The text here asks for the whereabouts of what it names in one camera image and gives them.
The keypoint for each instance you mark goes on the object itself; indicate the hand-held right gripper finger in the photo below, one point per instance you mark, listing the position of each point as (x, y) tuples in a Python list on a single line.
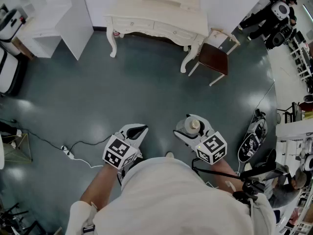
[(188, 140), (206, 126)]

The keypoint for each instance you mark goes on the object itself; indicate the white black box appliance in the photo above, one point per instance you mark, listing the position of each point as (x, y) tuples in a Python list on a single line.
[(8, 70)]

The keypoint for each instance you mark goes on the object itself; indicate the person's left forearm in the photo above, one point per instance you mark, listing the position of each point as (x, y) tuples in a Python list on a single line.
[(102, 185)]

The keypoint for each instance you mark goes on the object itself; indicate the white shelf cabinet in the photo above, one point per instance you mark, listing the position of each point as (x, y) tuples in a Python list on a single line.
[(71, 21)]

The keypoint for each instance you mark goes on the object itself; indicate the person's white shoe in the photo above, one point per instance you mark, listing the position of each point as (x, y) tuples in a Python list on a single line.
[(170, 155)]

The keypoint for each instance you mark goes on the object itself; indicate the black shoulder camera mount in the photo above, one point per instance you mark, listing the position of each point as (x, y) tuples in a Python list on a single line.
[(254, 180)]

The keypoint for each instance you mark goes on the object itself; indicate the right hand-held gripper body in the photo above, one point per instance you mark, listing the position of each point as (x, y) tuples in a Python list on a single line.
[(211, 147)]

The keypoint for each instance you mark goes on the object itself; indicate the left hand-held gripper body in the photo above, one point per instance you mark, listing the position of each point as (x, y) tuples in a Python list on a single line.
[(119, 152)]

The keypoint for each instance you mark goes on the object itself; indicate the small clear bottle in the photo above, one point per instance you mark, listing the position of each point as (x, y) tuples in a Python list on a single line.
[(192, 125)]

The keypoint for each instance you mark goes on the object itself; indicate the white cylinder appliance black lid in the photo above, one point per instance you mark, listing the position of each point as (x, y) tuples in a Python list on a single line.
[(9, 30)]

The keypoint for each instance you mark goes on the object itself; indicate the person's white shirt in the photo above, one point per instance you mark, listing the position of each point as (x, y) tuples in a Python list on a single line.
[(166, 199)]

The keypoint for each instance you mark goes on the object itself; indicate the person's right forearm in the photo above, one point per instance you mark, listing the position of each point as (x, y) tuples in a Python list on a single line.
[(226, 174)]

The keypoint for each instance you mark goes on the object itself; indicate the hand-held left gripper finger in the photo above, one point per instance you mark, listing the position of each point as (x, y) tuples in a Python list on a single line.
[(144, 137), (132, 126)]

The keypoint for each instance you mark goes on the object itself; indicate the red white small object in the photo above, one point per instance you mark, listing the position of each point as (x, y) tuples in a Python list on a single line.
[(116, 33)]

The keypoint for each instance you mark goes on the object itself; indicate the cream dressing table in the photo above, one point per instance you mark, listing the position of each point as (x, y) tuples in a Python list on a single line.
[(156, 11)]

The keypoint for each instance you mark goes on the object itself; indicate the white black handheld device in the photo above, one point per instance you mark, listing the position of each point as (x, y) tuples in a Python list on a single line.
[(253, 141)]

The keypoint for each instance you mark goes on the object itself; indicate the white power strip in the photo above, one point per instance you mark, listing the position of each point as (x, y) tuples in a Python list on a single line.
[(68, 152)]

